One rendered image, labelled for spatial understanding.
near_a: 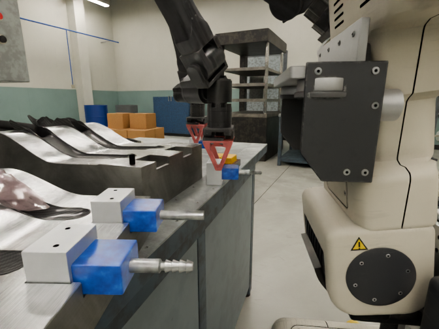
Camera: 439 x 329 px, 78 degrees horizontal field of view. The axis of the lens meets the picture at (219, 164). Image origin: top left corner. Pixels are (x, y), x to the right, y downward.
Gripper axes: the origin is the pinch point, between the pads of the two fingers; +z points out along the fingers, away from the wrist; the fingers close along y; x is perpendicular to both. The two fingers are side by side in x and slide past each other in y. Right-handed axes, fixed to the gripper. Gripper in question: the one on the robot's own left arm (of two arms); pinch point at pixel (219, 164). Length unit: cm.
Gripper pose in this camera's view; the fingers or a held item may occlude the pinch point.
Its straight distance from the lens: 65.4
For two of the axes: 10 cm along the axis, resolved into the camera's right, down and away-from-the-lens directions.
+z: 0.0, 9.7, 2.4
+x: 10.0, 0.2, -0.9
